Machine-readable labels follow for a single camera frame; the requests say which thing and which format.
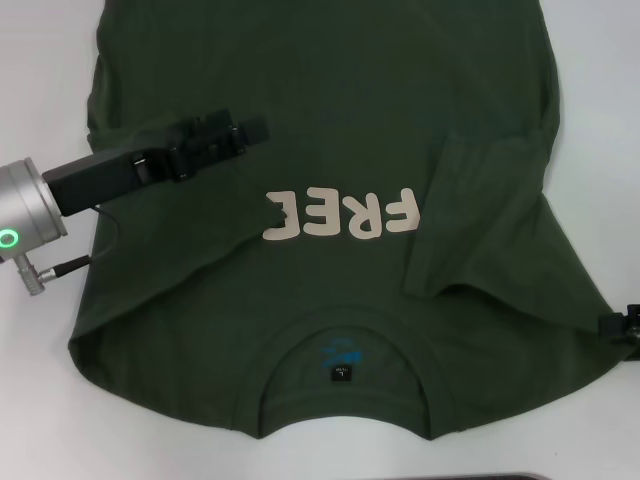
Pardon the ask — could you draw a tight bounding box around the dark left gripper cable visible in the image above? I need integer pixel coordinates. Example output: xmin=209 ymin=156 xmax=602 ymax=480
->
xmin=54 ymin=207 xmax=121 ymax=276

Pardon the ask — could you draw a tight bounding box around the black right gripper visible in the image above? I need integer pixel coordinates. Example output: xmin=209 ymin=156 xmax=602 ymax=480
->
xmin=598 ymin=303 xmax=640 ymax=362

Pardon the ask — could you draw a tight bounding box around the dark green FREE t-shirt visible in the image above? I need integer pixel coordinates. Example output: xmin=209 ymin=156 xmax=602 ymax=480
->
xmin=67 ymin=0 xmax=632 ymax=442

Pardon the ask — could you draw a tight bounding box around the silver left cable connector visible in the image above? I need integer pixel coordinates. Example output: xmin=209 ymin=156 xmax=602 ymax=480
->
xmin=14 ymin=252 xmax=59 ymax=297

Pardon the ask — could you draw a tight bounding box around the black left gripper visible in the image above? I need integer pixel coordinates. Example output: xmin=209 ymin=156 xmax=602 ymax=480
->
xmin=42 ymin=107 xmax=235 ymax=217

